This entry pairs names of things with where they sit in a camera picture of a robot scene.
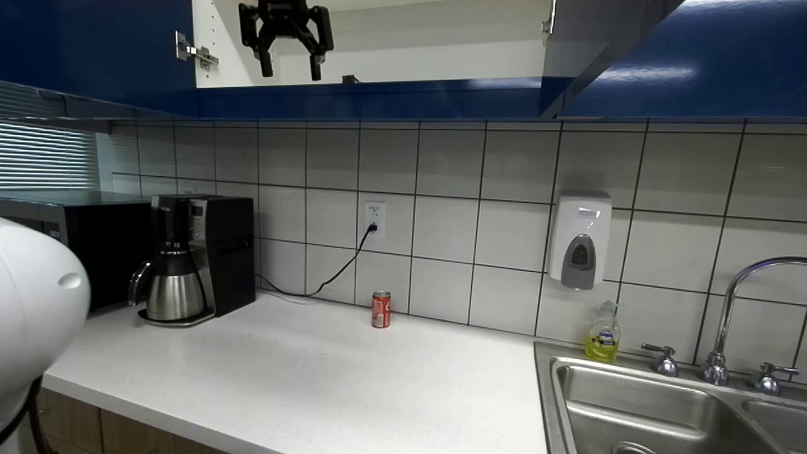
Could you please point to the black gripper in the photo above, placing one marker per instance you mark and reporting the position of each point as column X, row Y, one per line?
column 284, row 16

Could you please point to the open blue cabinet door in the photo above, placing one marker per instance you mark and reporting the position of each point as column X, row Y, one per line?
column 607, row 42

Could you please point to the wooden lower cabinet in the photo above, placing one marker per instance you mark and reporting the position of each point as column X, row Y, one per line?
column 76, row 429

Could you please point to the black coffee maker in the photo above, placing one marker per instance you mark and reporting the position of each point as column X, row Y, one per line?
column 228, row 253

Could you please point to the window blind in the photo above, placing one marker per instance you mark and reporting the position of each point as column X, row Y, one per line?
column 41, row 161

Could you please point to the steel coffee carafe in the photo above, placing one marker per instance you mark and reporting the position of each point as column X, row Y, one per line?
column 176, row 291

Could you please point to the black microwave oven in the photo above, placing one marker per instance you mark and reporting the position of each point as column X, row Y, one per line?
column 104, row 253

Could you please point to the red soda can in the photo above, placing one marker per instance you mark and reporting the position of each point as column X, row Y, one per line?
column 383, row 312

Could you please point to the stainless steel sink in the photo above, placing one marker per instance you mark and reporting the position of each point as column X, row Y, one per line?
column 640, row 405

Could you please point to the chrome faucet spout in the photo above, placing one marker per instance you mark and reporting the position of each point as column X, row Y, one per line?
column 732, row 294

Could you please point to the white wall outlet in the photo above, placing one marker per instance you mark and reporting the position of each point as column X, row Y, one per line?
column 375, row 217

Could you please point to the white wall soap dispenser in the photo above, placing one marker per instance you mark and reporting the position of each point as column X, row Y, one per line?
column 581, row 243

